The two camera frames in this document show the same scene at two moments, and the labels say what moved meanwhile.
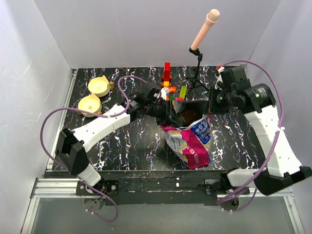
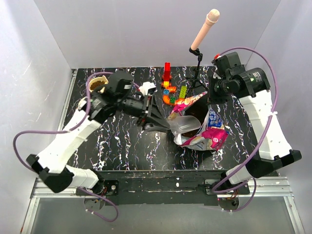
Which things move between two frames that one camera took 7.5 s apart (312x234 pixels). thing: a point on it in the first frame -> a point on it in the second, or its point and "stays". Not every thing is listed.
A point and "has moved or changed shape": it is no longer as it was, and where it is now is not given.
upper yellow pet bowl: [99, 86] stays
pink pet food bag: [191, 143] has moved or changed shape
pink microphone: [212, 18] stays
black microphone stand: [196, 52] stays
